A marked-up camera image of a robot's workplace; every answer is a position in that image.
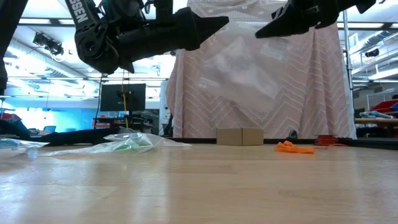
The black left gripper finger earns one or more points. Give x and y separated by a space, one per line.
214 25

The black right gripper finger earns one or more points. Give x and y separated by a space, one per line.
289 23

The clear plastic bag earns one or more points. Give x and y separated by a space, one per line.
93 147
174 142
242 71
15 144

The long green rubber band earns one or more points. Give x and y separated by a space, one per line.
133 147

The orange rubber band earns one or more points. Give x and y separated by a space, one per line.
292 148

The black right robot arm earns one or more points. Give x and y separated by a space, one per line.
367 4

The silver metal rack pole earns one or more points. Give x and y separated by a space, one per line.
346 62

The black ceiling spotlight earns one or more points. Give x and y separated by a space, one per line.
372 53

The white cabinet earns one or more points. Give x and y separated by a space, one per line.
164 102

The pink chevron cloth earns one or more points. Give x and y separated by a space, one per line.
311 93

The black computer monitor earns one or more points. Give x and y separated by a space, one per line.
112 98

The black ceiling track lights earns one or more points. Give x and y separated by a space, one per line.
49 45

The red storage bin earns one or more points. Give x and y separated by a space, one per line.
384 106

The small cardboard box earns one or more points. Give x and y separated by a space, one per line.
239 137

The red black tape roll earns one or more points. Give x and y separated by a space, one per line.
326 140

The wooden side table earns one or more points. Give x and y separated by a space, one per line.
376 121

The small dark laptop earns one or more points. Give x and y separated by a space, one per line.
48 130

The black aluminium table frame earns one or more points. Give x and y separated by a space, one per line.
379 143

